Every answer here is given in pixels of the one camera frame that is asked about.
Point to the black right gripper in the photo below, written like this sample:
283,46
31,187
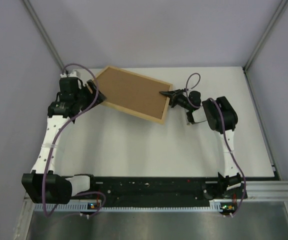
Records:
175,95

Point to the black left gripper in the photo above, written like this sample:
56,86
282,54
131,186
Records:
92,96

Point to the wooden picture frame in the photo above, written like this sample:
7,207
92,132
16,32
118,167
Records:
134,94

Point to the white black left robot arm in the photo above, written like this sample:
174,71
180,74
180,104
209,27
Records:
44,184

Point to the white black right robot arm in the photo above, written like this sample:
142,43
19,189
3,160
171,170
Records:
222,119

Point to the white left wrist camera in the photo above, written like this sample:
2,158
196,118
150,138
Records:
73,74

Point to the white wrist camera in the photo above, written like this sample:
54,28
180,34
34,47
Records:
73,74
195,117

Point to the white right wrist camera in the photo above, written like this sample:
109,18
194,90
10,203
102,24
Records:
195,117

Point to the aluminium left table rail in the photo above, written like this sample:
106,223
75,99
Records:
55,139

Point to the aluminium table rail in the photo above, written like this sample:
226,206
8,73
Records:
55,139
266,139

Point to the aluminium left corner post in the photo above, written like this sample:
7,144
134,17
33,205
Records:
43,33

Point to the aluminium corner post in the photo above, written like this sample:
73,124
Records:
277,15
43,33

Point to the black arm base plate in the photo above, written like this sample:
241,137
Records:
160,189

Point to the white slotted cable duct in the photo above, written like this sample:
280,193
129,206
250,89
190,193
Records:
148,206

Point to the aluminium front rail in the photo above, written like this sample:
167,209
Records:
255,191

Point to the aluminium right table rail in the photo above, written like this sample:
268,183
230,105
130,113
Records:
266,139

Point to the aluminium right corner post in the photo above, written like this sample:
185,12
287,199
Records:
277,15

